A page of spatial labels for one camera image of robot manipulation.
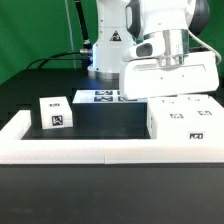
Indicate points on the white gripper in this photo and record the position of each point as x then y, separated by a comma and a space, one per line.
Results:
145, 79

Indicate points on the white cabinet body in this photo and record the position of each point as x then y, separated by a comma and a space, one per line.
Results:
190, 127

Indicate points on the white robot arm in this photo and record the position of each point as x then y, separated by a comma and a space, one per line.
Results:
126, 23

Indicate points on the white base tag plate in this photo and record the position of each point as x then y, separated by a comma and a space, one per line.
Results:
102, 96

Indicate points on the small white tagged box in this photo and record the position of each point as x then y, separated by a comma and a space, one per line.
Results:
55, 112

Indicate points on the white U-shaped foam fence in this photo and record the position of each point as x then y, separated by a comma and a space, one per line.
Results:
14, 149

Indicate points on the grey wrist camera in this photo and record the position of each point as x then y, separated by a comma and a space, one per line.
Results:
146, 49

